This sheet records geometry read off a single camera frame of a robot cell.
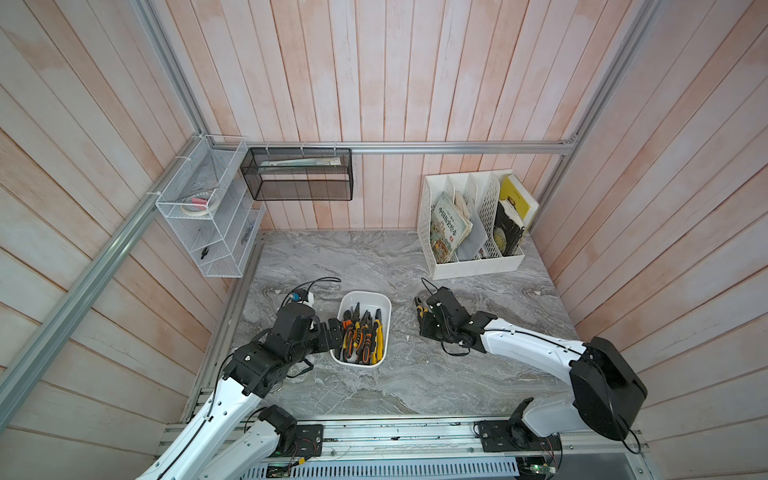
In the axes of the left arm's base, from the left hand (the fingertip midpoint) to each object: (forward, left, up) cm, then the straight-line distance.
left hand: (327, 333), depth 74 cm
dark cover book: (+37, -56, +1) cm, 67 cm away
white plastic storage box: (+17, -10, -13) cm, 24 cm away
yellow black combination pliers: (+5, -13, -16) cm, 21 cm away
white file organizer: (+56, -53, +3) cm, 77 cm away
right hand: (+8, -25, -11) cm, 29 cm away
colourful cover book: (+40, -37, -1) cm, 55 cm away
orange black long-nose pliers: (+2, -9, -11) cm, 15 cm away
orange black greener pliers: (+4, -5, -12) cm, 14 cm away
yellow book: (+40, -59, +9) cm, 72 cm away
